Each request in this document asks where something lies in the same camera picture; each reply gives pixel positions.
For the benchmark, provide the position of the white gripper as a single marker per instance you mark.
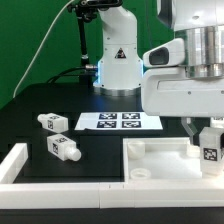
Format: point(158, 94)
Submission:
point(168, 92)

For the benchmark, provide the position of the white square tabletop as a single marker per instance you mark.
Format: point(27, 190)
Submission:
point(164, 158)

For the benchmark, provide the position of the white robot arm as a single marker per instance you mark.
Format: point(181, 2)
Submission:
point(197, 46)

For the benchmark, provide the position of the white marker sheet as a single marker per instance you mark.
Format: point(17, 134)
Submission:
point(118, 121)

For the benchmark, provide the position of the white U-shaped fence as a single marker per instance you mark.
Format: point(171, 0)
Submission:
point(205, 192)

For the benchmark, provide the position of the black camera stand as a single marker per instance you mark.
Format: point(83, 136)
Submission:
point(86, 11)

